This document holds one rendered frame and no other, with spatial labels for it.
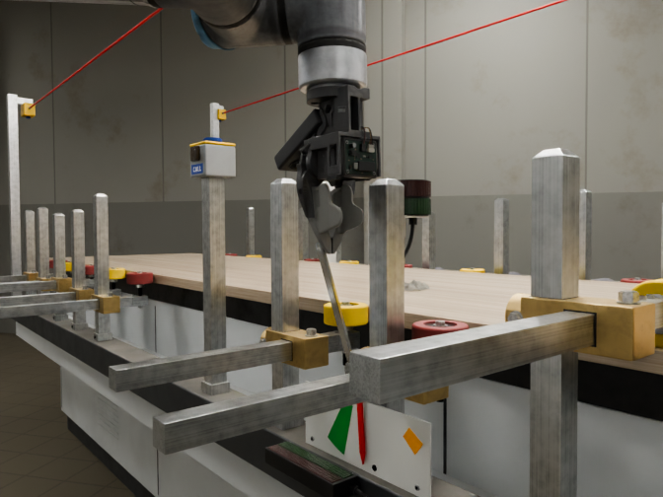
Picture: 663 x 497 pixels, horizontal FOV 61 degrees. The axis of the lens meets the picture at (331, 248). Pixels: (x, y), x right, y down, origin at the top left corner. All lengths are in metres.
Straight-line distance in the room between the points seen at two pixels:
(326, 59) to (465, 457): 0.67
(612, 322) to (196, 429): 0.41
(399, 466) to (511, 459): 0.23
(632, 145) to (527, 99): 0.84
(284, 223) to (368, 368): 0.61
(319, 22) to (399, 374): 0.49
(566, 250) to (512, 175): 4.05
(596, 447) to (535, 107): 4.01
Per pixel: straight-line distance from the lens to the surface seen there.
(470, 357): 0.44
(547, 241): 0.62
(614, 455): 0.88
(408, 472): 0.80
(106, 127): 5.89
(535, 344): 0.51
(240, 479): 1.23
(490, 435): 0.98
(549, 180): 0.63
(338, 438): 0.89
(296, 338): 0.93
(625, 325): 0.59
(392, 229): 0.78
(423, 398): 0.75
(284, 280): 0.97
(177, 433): 0.59
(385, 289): 0.77
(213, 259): 1.19
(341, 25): 0.75
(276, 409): 0.64
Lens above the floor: 1.04
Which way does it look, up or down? 2 degrees down
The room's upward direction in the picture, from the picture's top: straight up
